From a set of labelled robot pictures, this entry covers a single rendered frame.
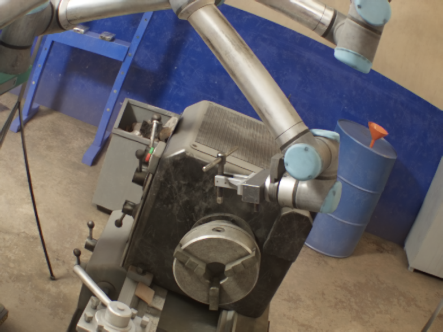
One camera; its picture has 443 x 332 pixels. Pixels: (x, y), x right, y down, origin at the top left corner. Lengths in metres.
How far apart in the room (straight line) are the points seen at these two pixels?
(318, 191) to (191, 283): 0.51
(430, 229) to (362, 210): 0.81
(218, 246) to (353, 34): 0.90
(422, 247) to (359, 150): 1.20
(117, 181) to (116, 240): 1.80
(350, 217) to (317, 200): 3.22
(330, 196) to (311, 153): 0.20
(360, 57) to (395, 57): 4.10
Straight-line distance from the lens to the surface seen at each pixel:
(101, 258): 2.52
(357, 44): 1.44
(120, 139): 4.31
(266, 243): 2.25
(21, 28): 2.15
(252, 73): 1.77
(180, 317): 2.53
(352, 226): 5.16
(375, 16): 1.42
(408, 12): 5.51
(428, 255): 5.66
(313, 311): 4.42
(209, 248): 2.09
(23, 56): 2.20
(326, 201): 1.88
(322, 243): 5.18
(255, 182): 1.95
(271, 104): 1.75
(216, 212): 2.27
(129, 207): 2.38
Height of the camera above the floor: 2.11
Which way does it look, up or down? 21 degrees down
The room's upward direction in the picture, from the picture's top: 22 degrees clockwise
